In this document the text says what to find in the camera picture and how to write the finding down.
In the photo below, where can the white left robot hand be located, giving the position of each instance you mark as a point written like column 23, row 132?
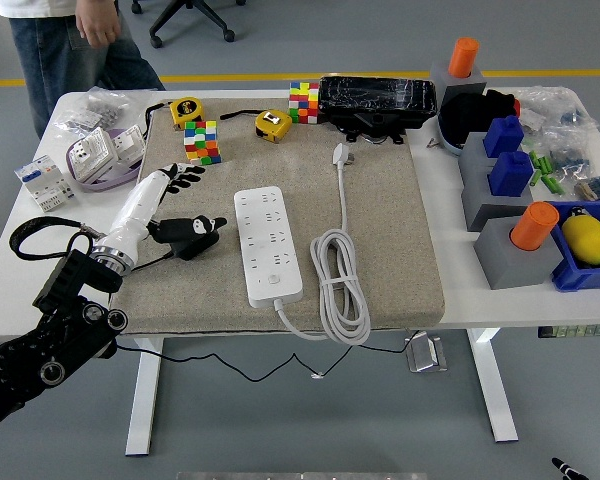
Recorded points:
column 135, row 215

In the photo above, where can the person's left hand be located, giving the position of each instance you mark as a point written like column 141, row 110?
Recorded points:
column 97, row 22

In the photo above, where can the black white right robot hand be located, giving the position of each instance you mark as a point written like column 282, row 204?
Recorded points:
column 564, row 470

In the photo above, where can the black plug adapter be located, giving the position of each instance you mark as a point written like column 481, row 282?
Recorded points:
column 190, row 250

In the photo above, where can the white power strip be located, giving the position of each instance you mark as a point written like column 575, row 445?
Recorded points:
column 267, row 250

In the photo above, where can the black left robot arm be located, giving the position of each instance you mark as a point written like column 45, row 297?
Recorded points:
column 20, row 360

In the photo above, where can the person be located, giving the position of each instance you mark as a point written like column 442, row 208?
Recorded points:
column 45, row 60

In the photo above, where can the clear bag grey screws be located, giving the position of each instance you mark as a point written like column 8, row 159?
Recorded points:
column 100, row 107

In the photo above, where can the colourful puzzle cube stack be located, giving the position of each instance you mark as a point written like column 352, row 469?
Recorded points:
column 303, row 102
column 202, row 145

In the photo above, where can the white circuit breaker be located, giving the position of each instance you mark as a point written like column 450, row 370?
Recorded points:
column 42, row 182

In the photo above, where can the white table leg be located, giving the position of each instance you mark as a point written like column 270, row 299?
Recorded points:
column 142, row 400
column 495, row 390

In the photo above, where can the yellow tape measure black label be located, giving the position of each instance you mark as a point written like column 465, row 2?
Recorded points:
column 186, row 111

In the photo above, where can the table control panel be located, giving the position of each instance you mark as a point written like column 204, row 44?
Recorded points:
column 575, row 331

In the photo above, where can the yellow tape measure silver clip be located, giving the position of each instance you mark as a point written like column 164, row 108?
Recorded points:
column 272, row 125

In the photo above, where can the blue storage bin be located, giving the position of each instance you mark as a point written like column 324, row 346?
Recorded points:
column 575, row 280

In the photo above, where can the grey holder block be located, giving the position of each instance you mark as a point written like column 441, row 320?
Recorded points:
column 510, row 265
column 437, row 72
column 472, row 150
column 480, row 205

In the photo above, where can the yellow lemon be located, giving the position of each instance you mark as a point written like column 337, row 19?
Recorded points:
column 585, row 240

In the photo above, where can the orange cylinder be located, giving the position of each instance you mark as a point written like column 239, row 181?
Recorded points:
column 462, row 57
column 532, row 227

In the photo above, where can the grey-brown mat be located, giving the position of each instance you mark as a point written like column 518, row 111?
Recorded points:
column 380, row 225

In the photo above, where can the small black white toy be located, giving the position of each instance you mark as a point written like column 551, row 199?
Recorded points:
column 576, row 212

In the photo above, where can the black wrapped box device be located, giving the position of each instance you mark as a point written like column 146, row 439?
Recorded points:
column 375, row 95

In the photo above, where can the green plastic anchor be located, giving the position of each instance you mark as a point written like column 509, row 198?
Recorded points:
column 533, row 159
column 556, row 186
column 545, row 164
column 536, row 178
column 547, row 181

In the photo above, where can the clear bag of resistors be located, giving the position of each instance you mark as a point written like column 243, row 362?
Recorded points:
column 597, row 187

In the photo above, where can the blue peg block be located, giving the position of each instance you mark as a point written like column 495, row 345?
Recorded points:
column 502, row 137
column 510, row 175

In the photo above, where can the clear bag blue parts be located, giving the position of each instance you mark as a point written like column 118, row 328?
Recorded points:
column 570, row 150

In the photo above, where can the pale blue round base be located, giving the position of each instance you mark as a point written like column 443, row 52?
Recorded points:
column 447, row 142

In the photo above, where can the black cloth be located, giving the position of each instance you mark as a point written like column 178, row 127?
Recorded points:
column 467, row 115

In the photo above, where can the clear bag white parts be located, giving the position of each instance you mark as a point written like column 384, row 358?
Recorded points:
column 545, row 107

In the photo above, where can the small red item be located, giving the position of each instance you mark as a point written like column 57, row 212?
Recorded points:
column 516, row 107

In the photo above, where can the white wall socket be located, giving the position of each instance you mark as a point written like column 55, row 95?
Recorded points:
column 92, row 152
column 129, row 144

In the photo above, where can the silver metal bracket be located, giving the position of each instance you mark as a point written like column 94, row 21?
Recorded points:
column 425, row 354

